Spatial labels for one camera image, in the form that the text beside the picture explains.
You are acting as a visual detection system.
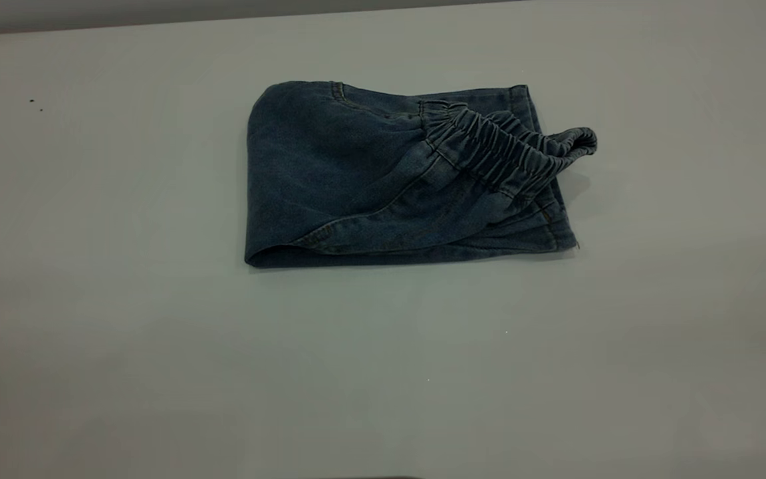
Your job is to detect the blue denim shorts with print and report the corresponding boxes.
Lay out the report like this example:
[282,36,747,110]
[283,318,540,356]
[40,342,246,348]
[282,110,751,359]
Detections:
[244,80,598,269]

